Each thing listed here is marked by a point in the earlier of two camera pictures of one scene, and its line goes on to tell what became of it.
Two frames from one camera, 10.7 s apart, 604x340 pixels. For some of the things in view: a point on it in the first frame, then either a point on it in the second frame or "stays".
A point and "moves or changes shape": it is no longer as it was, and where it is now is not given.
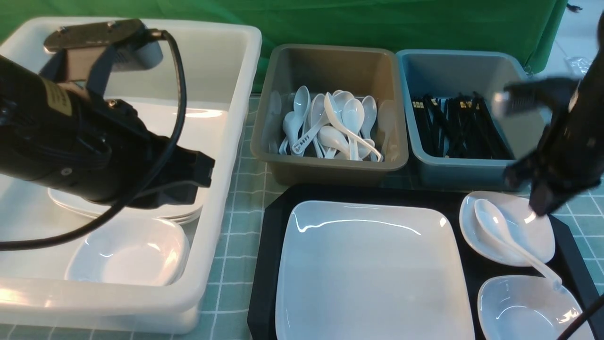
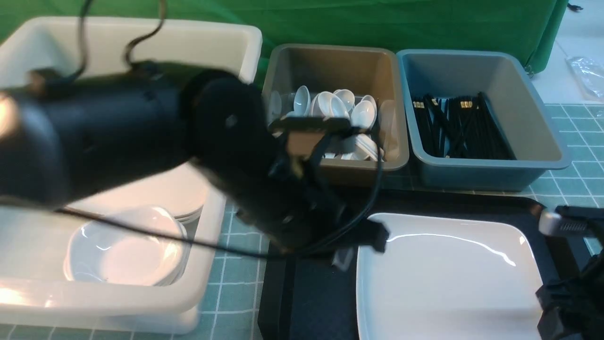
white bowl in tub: x=154 y=251 stays
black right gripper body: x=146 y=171 -> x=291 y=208
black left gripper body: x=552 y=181 -> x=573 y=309
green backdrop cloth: x=524 y=27 stays
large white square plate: x=365 y=271 moves or changes shape
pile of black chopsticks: x=462 y=126 stays
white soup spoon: x=333 y=112 -> x=363 y=114
